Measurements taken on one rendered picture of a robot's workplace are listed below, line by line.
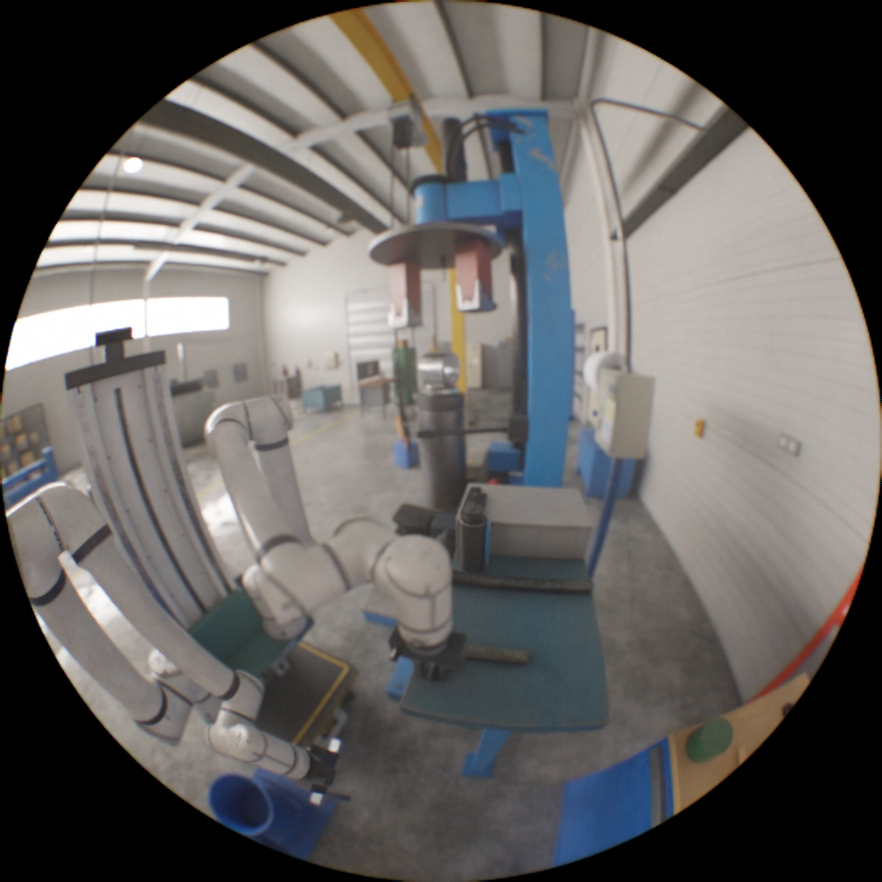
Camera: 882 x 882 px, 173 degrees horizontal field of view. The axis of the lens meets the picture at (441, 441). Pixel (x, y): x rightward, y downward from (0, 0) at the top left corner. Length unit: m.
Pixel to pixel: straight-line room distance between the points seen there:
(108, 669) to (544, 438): 1.52
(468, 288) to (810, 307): 1.84
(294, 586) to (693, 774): 0.91
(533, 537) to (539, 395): 0.54
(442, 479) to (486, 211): 1.17
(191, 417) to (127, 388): 7.77
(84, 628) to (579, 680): 0.99
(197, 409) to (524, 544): 8.54
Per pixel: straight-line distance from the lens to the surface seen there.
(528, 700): 0.66
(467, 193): 1.37
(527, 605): 0.80
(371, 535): 0.45
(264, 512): 0.52
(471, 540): 0.79
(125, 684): 0.87
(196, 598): 1.23
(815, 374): 1.96
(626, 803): 1.10
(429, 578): 0.36
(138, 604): 0.70
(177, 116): 5.54
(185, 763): 2.19
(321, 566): 0.43
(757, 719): 1.05
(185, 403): 8.68
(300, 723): 1.53
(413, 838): 1.69
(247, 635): 1.33
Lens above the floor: 1.67
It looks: 18 degrees down
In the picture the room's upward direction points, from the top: 2 degrees counter-clockwise
